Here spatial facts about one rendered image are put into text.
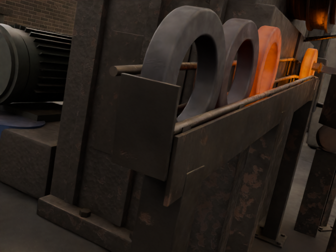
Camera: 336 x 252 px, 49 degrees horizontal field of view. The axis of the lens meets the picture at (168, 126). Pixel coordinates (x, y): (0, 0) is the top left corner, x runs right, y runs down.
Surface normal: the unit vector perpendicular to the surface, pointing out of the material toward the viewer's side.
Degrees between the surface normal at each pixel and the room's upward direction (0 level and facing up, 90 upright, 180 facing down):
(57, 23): 90
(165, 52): 71
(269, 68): 98
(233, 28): 40
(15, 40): 45
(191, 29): 90
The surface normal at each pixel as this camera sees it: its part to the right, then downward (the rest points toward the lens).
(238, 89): -0.33, -0.38
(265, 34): -0.15, -0.67
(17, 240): 0.19, -0.96
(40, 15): 0.87, 0.26
